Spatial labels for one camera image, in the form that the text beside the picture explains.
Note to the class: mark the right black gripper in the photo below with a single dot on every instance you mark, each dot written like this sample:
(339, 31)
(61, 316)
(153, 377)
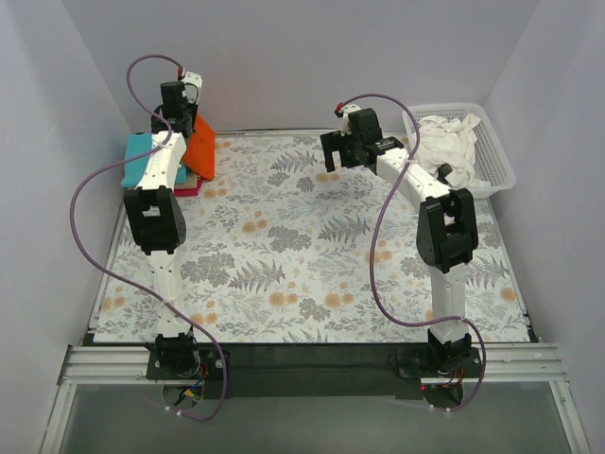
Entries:
(342, 146)

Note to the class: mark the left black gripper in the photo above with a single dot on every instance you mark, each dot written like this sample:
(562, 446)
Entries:
(171, 121)

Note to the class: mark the orange t shirt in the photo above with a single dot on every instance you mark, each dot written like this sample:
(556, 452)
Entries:
(200, 155)

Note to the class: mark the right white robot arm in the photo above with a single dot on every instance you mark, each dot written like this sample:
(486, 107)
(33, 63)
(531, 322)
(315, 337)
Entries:
(446, 236)

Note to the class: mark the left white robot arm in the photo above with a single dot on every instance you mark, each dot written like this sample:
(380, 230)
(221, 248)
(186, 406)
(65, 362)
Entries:
(158, 226)

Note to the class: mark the folded magenta t shirt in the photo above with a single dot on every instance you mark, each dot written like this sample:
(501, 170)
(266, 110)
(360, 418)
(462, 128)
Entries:
(188, 193)

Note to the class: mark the white t shirt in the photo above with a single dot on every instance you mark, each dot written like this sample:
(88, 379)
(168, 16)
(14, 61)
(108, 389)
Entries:
(447, 150)

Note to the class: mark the floral table mat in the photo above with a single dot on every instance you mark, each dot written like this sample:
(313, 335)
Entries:
(280, 250)

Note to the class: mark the white plastic basket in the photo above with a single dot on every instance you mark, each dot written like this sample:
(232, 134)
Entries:
(491, 161)

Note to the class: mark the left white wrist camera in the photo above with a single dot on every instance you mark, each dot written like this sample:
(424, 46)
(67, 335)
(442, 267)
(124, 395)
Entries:
(192, 83)

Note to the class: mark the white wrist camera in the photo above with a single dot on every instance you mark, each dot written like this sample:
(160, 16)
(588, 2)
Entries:
(344, 111)
(192, 83)

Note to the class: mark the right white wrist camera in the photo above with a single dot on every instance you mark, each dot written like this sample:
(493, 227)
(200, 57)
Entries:
(344, 111)

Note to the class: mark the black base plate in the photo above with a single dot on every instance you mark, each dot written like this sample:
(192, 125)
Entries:
(306, 369)

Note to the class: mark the aluminium frame rail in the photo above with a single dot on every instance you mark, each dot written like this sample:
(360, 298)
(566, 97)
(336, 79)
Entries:
(506, 362)

